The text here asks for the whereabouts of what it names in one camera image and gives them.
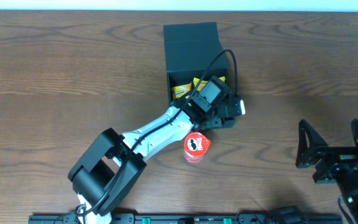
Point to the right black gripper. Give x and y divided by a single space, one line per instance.
329 159

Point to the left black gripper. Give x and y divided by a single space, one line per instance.
224 121

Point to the yellow orange biscuit packet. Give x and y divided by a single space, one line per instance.
198 85

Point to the small yellow snack packet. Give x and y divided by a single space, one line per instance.
180 90

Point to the yellow chocolate bar wrapper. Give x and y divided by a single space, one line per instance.
223 79

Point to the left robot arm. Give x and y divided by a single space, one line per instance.
110 167

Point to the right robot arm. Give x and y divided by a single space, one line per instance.
349 195

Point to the red Pringles can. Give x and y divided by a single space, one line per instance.
196 145

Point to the dark green open box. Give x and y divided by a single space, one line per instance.
189 49

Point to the black mounting rail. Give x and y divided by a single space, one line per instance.
291 215

